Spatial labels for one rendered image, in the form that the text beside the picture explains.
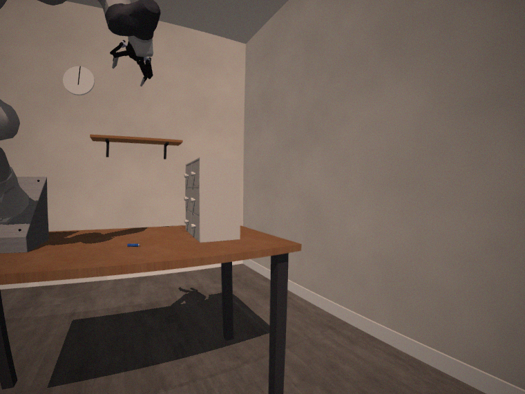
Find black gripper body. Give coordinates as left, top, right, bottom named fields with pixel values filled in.
left=126, top=42, right=144, bottom=61

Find white chest of drawers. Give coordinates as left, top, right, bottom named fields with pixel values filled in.
left=185, top=158, right=240, bottom=243

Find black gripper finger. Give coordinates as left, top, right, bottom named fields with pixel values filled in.
left=110, top=40, right=132, bottom=68
left=134, top=55, right=153, bottom=86

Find grey drawer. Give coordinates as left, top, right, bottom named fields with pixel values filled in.
left=191, top=213, right=200, bottom=240
left=191, top=188, right=199, bottom=213
left=184, top=188, right=191, bottom=210
left=184, top=165, right=191, bottom=186
left=184, top=210, right=192, bottom=234
left=191, top=161, right=200, bottom=186

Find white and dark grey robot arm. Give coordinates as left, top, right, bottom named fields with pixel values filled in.
left=0, top=0, right=160, bottom=224

